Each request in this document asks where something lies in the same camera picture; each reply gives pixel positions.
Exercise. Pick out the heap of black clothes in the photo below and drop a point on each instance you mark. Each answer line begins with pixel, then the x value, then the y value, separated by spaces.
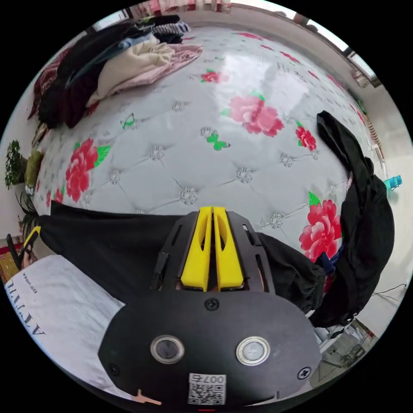
pixel 364 232

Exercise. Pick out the black long pants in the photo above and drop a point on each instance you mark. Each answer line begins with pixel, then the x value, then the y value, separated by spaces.
pixel 106 245

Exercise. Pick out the spiky-leaved potted plant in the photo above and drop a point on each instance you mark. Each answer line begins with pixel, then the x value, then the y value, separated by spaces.
pixel 28 209

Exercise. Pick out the window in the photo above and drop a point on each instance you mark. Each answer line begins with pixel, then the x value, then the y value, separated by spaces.
pixel 332 35

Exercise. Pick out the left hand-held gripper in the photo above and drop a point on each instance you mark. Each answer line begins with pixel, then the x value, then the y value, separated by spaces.
pixel 14 251

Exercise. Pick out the pile of clothes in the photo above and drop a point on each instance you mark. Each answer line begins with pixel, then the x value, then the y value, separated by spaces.
pixel 106 67

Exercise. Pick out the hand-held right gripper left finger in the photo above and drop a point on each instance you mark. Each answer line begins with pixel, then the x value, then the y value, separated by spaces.
pixel 195 258

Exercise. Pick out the green leafy potted plant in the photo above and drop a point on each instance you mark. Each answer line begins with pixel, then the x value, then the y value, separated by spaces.
pixel 14 164

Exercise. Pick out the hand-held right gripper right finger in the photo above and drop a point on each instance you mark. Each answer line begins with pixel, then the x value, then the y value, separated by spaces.
pixel 229 258

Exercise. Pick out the olive green cushion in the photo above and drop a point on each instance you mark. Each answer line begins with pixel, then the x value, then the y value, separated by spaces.
pixel 34 167

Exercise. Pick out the person's body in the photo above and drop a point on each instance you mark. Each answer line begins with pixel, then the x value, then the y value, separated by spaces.
pixel 61 316

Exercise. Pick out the bed with flowered quilted cover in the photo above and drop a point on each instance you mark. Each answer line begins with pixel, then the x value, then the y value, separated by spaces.
pixel 193 145

